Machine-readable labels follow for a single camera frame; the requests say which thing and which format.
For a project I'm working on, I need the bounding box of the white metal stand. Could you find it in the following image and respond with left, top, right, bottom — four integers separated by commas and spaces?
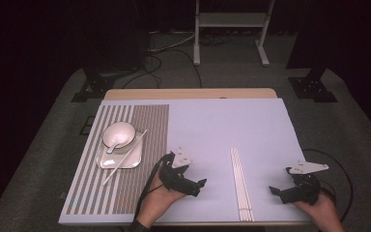
192, 0, 276, 68

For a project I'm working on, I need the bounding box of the white square plate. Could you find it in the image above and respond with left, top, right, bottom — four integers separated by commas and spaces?
96, 130, 144, 170

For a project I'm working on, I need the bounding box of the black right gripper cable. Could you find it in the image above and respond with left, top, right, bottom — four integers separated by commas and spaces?
302, 148, 355, 224

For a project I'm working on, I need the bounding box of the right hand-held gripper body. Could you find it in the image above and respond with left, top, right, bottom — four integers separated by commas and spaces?
288, 159, 329, 205

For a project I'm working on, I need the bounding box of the single white chopstick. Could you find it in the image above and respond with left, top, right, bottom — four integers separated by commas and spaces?
101, 129, 149, 187

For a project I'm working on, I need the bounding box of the white bowl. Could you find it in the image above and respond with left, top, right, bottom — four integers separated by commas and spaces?
100, 121, 137, 150

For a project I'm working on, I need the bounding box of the black floor cable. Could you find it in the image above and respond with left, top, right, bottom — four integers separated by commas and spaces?
121, 54, 162, 90
170, 47, 203, 90

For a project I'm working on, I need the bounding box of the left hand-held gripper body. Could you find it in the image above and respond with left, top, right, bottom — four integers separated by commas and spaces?
159, 147, 199, 192

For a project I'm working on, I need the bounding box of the person's right hand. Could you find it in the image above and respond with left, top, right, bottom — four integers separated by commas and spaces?
293, 192, 345, 232

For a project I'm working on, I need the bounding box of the black stand base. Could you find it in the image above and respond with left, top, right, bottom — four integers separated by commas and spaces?
71, 66, 143, 103
286, 57, 338, 103

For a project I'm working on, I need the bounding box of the pale blue table mat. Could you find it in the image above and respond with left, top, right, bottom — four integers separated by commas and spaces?
58, 98, 310, 225

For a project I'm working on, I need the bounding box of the striped placemat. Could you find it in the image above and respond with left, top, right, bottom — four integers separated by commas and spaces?
65, 103, 170, 216

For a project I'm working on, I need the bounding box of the person's left hand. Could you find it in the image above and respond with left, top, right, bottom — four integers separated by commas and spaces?
138, 175, 187, 226

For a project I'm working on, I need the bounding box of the row of white chopsticks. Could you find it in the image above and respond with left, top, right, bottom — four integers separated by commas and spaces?
230, 147, 255, 222

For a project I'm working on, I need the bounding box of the grey floor cable bundle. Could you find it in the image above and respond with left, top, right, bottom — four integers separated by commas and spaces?
148, 31, 197, 54

